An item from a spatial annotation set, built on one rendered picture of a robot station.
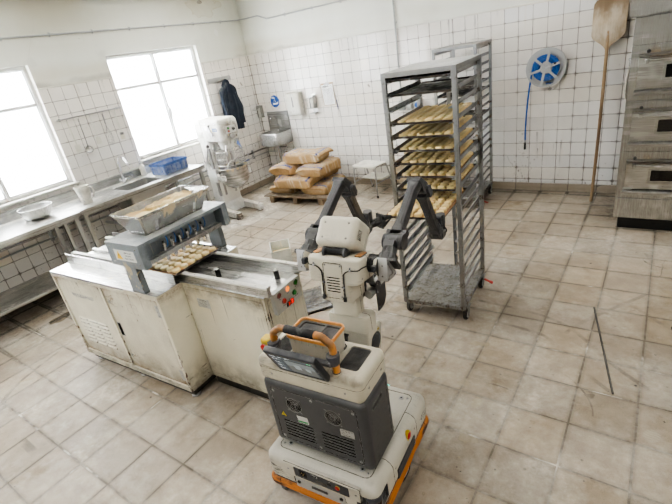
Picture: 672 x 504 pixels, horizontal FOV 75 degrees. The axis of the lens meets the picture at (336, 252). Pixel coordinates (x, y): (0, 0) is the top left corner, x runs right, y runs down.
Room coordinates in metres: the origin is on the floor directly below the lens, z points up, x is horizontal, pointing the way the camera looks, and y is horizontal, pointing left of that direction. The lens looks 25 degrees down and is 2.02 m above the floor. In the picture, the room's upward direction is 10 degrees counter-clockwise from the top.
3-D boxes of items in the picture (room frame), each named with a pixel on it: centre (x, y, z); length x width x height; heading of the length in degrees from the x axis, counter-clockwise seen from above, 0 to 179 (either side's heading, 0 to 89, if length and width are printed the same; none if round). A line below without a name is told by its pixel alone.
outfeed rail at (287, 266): (2.94, 1.04, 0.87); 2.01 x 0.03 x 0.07; 55
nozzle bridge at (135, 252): (2.76, 1.04, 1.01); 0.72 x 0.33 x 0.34; 145
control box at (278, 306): (2.26, 0.33, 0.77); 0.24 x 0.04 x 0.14; 145
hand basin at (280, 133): (7.49, 0.60, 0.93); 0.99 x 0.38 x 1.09; 52
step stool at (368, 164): (6.24, -0.72, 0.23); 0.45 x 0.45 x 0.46; 44
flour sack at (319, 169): (6.48, 0.02, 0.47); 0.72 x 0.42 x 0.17; 147
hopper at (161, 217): (2.76, 1.04, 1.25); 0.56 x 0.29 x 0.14; 145
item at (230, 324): (2.47, 0.62, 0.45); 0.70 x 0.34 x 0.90; 55
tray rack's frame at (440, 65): (3.12, -0.84, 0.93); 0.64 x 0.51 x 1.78; 147
